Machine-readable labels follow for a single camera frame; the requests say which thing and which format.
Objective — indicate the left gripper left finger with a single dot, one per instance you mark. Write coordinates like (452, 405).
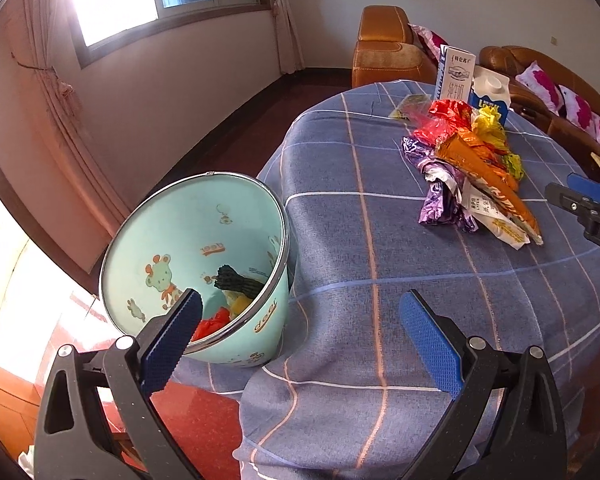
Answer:
(138, 366)

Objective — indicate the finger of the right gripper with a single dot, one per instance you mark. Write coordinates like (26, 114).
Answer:
(568, 200)
(583, 189)

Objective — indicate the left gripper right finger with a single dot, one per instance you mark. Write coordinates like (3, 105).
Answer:
(465, 372)

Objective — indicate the white orange snack packet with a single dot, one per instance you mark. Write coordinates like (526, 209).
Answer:
(484, 210)

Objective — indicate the yellow sponge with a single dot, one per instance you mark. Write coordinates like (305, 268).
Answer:
(238, 305)

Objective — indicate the black knitted cloth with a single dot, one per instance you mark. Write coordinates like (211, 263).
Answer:
(228, 280)

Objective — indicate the orange snack bag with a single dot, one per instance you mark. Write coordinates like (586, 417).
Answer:
(459, 154)

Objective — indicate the purple foil wrapper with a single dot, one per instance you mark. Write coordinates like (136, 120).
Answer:
(443, 201)

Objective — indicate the red wrapper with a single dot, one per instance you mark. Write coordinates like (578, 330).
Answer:
(209, 326)

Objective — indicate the mint green trash bin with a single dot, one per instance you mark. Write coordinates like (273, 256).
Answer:
(178, 239)

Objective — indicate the pink floral cushion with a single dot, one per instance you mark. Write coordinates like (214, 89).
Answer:
(564, 94)
(429, 41)

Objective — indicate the blue plaid tablecloth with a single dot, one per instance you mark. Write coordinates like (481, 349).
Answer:
(413, 351)

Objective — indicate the yellow crumpled wrapper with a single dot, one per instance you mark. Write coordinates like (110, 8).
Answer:
(486, 124)

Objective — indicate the brown leather sofa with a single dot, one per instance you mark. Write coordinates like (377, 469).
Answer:
(511, 61)

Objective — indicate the left pink curtain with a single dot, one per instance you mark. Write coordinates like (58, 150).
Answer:
(57, 109)

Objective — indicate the pink curtain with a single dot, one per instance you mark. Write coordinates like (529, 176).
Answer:
(57, 109)
(290, 57)

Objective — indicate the tall white carton box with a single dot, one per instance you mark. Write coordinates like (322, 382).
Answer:
(455, 74)

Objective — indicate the dark yellow flat packet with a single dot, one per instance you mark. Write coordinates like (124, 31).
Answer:
(412, 107)

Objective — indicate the orange leather armchair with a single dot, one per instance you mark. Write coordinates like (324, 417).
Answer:
(387, 50)

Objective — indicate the right pink curtain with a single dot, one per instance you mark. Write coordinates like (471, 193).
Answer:
(290, 57)

